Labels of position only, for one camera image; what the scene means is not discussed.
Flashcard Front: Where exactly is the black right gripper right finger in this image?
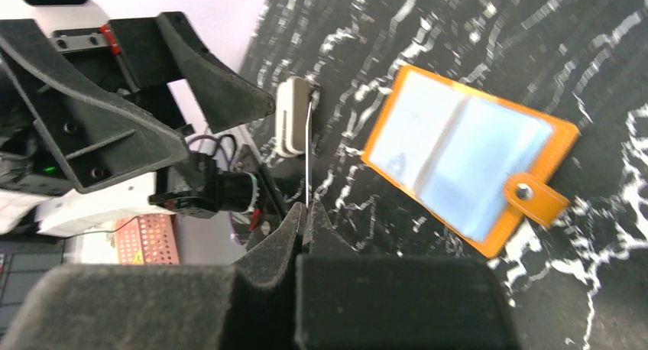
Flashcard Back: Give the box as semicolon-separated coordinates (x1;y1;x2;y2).
295;201;520;349

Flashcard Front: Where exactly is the small white object on table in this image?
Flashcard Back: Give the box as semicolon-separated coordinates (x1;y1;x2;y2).
274;76;320;158

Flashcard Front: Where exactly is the orange leather card holder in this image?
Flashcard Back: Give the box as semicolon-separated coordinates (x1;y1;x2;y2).
361;65;580;258

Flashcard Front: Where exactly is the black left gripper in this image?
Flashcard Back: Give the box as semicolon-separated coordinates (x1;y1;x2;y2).
1;11;276;196

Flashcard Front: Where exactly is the pink perforated box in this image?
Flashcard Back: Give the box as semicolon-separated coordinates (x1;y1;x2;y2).
113;214;180;265

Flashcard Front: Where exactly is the card with black stripe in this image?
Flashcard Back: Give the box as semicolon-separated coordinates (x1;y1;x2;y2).
305;99;314;209

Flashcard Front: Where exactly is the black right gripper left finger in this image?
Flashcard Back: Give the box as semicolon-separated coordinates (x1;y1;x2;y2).
1;203;307;349

